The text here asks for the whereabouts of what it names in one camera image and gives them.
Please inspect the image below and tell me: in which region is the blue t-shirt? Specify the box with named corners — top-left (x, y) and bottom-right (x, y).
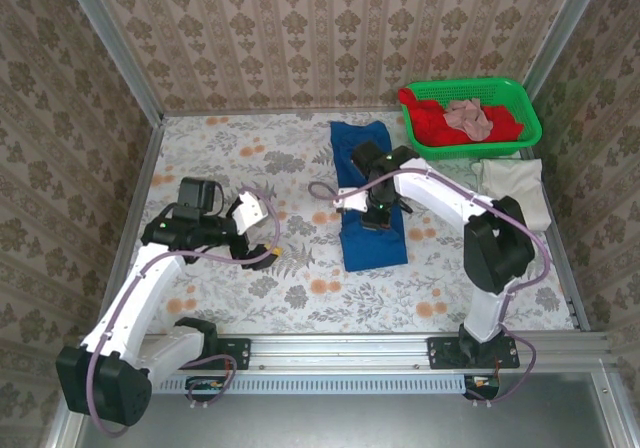
top-left (328, 120), bottom-right (409, 273)

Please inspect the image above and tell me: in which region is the floral tablecloth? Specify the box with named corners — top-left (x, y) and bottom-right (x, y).
top-left (113, 111), bottom-right (576, 335)

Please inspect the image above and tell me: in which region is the red t-shirt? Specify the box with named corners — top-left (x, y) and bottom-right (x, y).
top-left (398, 87), bottom-right (526, 148)

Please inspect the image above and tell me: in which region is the pink crumpled t-shirt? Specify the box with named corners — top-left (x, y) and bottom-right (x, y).
top-left (443, 97), bottom-right (496, 142)

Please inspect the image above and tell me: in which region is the small circuit board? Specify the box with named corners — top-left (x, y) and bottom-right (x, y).
top-left (465, 372), bottom-right (502, 393)
top-left (186, 375), bottom-right (225, 393)

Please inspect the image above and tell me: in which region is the cream folded t-shirt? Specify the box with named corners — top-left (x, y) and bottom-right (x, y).
top-left (471, 157), bottom-right (553, 232)

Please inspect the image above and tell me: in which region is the green plastic basket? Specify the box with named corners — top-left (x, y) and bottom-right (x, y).
top-left (402, 76), bottom-right (544, 162)

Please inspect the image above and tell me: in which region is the grey metal front panel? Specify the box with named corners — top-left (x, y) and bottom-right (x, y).
top-left (44, 371), bottom-right (640, 448)

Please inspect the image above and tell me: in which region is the aluminium table edge rail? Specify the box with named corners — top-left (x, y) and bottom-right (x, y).
top-left (94, 117), bottom-right (166, 337)

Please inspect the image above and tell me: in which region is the aluminium front rail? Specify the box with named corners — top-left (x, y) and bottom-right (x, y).
top-left (77, 334), bottom-right (615, 372)

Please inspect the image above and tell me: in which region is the slotted cable duct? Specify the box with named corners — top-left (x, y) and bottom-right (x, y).
top-left (154, 371), bottom-right (467, 395)

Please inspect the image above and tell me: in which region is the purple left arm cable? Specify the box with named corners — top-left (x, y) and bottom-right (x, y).
top-left (83, 185), bottom-right (283, 439)

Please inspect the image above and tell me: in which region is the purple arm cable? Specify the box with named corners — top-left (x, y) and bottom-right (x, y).
top-left (83, 185), bottom-right (283, 439)
top-left (307, 167), bottom-right (554, 405)

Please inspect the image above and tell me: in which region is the aluminium frame post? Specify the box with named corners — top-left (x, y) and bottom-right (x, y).
top-left (54, 0), bottom-right (166, 127)
top-left (520, 0), bottom-right (610, 100)

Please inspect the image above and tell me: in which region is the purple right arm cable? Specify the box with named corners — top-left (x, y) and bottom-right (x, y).
top-left (307, 167), bottom-right (554, 405)

